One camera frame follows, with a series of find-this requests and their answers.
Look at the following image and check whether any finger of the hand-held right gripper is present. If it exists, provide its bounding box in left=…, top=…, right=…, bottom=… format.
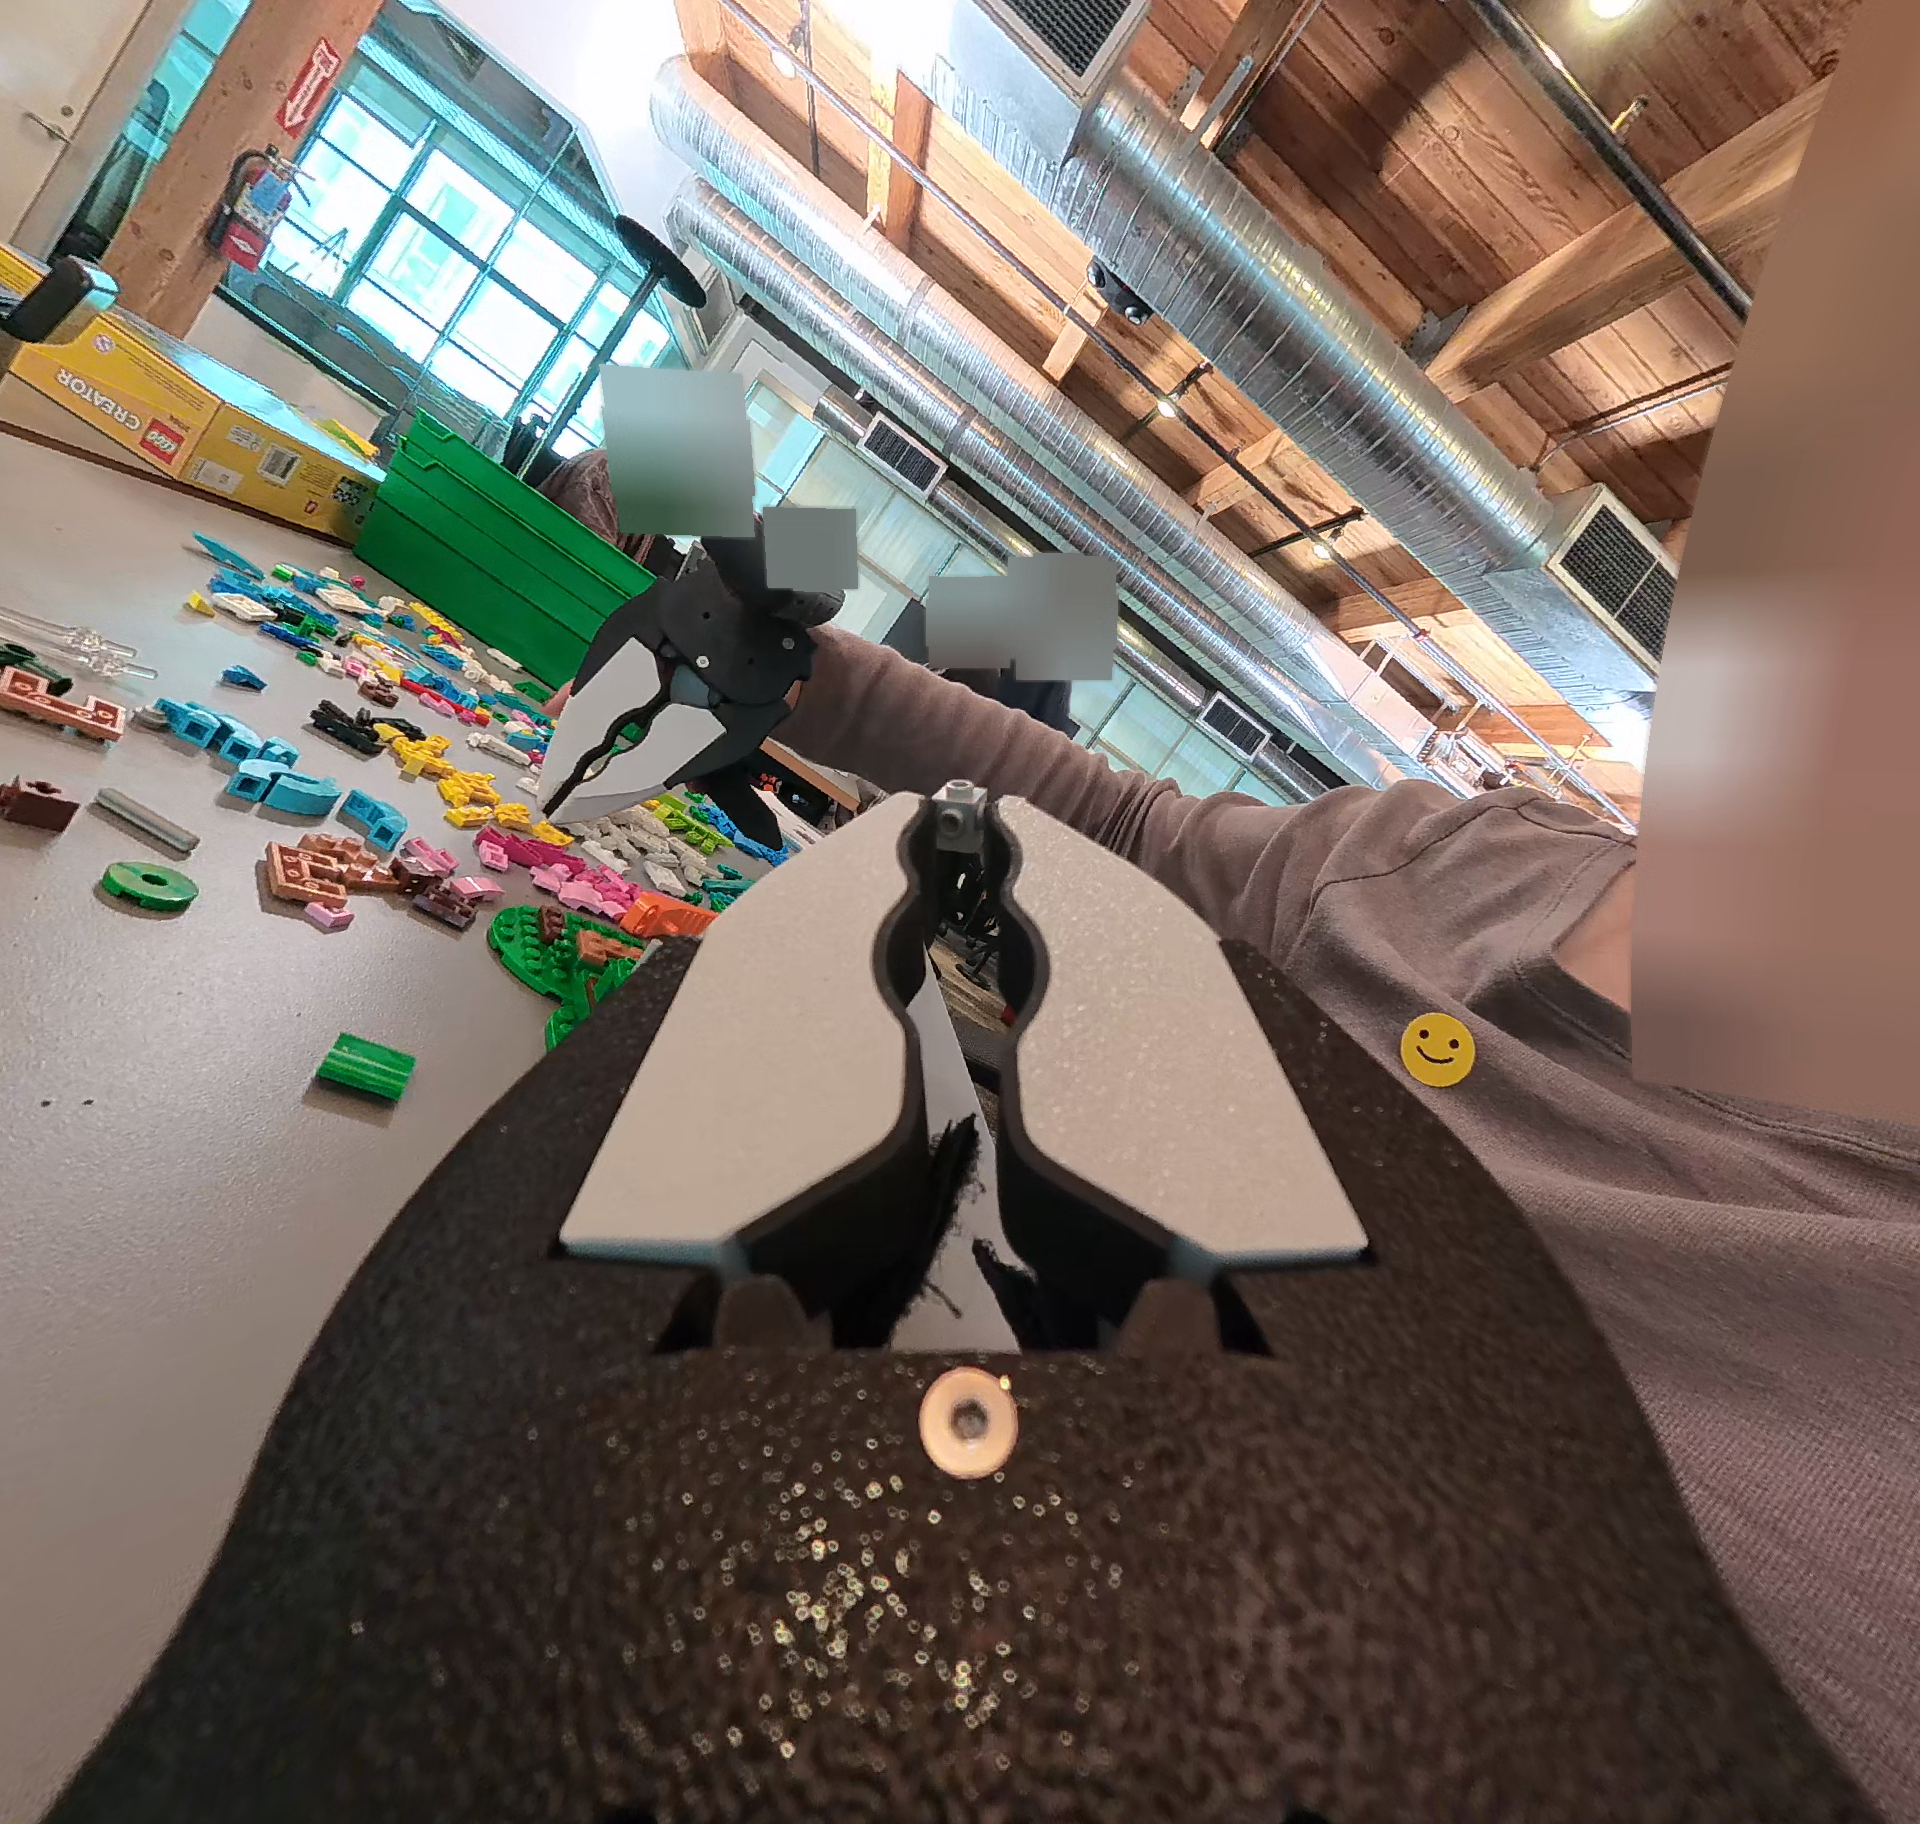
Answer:
left=538, top=627, right=679, bottom=814
left=548, top=705, right=725, bottom=822

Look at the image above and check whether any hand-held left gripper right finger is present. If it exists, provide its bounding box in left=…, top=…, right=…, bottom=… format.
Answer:
left=983, top=790, right=1374, bottom=1286

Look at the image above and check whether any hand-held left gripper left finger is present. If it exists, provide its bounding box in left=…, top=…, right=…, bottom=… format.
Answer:
left=558, top=790, right=925, bottom=1278

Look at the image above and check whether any person's right forearm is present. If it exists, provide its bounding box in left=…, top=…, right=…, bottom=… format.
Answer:
left=802, top=629, right=1292, bottom=947

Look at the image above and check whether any grey desk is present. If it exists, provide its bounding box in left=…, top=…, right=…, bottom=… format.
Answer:
left=0, top=419, right=812, bottom=1824

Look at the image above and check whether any pile of colourful toy bricks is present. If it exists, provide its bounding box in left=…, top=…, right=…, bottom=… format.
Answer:
left=136, top=532, right=798, bottom=955

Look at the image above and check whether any green plastic bin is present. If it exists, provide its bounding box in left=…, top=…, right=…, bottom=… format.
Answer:
left=352, top=405, right=663, bottom=685

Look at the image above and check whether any green ridged toy tile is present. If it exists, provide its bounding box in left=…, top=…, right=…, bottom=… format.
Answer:
left=316, top=1032, right=417, bottom=1101

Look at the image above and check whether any black round-top stand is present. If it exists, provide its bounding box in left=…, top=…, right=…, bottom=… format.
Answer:
left=527, top=209, right=711, bottom=483

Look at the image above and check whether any grey toy bar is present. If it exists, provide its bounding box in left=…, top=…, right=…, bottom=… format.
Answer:
left=94, top=788, right=201, bottom=854

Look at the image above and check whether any large yellow toy box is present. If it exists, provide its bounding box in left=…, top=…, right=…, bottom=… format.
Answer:
left=9, top=308, right=386, bottom=542

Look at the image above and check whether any person in grey shirt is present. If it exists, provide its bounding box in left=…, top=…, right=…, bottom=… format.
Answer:
left=1201, top=780, right=1920, bottom=1824

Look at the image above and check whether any clear plastic toy piece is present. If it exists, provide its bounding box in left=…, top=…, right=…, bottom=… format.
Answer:
left=0, top=608, right=160, bottom=685

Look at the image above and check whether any salmon toy plate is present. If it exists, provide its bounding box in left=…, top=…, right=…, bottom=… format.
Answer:
left=0, top=667, right=126, bottom=737

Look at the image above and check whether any red fire extinguisher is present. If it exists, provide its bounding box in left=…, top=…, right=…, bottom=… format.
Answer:
left=207, top=150, right=300, bottom=269

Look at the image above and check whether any black device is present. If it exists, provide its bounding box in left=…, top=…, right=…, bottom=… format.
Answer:
left=0, top=255, right=120, bottom=348

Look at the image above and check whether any white door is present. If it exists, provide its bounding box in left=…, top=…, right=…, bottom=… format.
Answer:
left=0, top=0, right=251, bottom=265

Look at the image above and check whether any black ceiling pipe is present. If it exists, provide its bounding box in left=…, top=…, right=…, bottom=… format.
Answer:
left=1387, top=0, right=1758, bottom=324

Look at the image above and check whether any green round base plate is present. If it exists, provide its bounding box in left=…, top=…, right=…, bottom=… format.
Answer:
left=489, top=899, right=663, bottom=1052

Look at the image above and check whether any small duct air vent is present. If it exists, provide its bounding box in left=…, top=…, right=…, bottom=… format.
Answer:
left=860, top=405, right=951, bottom=491

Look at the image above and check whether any slim silver spiral duct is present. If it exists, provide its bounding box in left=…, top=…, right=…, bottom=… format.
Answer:
left=665, top=175, right=1354, bottom=790
left=650, top=53, right=1354, bottom=669

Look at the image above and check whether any glass window wall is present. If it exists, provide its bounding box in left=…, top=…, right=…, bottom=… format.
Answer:
left=217, top=0, right=707, bottom=429

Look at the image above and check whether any duct end air vent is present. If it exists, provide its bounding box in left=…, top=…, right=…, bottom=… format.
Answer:
left=1546, top=489, right=1683, bottom=661

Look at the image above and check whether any large silver air duct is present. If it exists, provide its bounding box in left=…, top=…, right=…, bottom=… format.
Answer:
left=1072, top=82, right=1683, bottom=715

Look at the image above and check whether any wooden post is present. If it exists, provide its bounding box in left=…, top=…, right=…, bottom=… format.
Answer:
left=102, top=0, right=441, bottom=340

